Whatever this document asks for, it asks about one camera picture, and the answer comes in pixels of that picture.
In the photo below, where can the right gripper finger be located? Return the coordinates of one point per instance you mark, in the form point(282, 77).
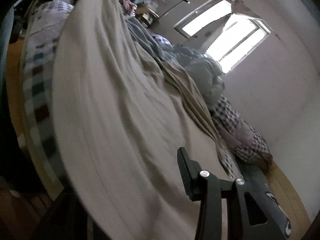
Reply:
point(247, 216)

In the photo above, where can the tan khaki garment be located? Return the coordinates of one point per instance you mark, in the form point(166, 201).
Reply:
point(119, 117)

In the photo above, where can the dark teal penguin pillow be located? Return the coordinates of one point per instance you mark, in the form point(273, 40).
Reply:
point(255, 177)

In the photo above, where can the wooden headboard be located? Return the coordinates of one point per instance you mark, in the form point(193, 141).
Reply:
point(289, 201)

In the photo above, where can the plaid folded quilt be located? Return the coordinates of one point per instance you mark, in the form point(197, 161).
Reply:
point(243, 140)

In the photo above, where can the window with curtain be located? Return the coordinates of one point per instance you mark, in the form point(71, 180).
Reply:
point(226, 30)

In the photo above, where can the light blue grey garment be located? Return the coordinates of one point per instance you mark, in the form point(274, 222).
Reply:
point(156, 45)

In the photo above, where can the stacked cardboard boxes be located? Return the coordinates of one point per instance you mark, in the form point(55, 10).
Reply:
point(146, 14)

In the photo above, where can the pink cloth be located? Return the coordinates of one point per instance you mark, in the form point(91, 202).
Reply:
point(128, 7)

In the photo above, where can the plaid checkered bed sheet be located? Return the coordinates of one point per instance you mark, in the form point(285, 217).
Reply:
point(36, 64)

